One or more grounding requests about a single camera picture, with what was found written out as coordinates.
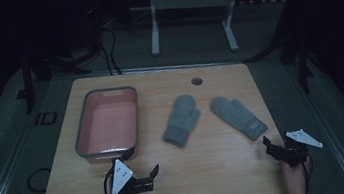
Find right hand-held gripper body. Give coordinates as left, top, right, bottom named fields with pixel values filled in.
left=265, top=126, right=326, bottom=171

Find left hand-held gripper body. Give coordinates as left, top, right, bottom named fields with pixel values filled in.
left=106, top=153, right=156, bottom=194

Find pink basin with grey rim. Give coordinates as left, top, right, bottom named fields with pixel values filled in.
left=68, top=84, right=147, bottom=167

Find grey mitten with label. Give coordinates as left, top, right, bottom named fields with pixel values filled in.
left=207, top=90, right=270, bottom=147

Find plain grey mitten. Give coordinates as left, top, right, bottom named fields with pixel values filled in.
left=157, top=91, right=206, bottom=150

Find person's right hand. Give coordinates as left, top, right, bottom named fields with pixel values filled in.
left=278, top=155, right=315, bottom=194

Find black tripod stand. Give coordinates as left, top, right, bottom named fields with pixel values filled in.
left=10, top=36, right=97, bottom=117
left=242, top=33, right=318, bottom=102

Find round table grommet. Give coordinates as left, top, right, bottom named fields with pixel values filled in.
left=190, top=76, right=205, bottom=87

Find white metal stand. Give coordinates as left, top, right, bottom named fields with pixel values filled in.
left=144, top=0, right=251, bottom=63

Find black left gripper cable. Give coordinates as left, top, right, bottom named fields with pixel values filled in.
left=99, top=166, right=120, bottom=194

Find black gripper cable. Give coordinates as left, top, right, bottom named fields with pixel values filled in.
left=99, top=166, right=120, bottom=194
left=299, top=158, right=318, bottom=194

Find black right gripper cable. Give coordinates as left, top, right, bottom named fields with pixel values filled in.
left=299, top=158, right=318, bottom=194

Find black looped floor cable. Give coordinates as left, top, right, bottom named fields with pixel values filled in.
left=24, top=165, right=55, bottom=194

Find black hanging cables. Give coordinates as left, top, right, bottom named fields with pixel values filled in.
left=95, top=23, right=124, bottom=78

